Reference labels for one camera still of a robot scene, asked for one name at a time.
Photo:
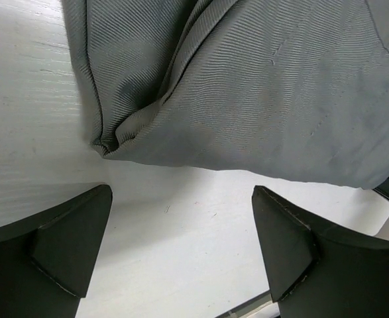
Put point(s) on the grey pleated skirt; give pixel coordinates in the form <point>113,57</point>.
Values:
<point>296,90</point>

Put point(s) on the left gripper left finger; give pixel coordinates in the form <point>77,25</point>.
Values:
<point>47,259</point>

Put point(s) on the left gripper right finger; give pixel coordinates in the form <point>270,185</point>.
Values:
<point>317,268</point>

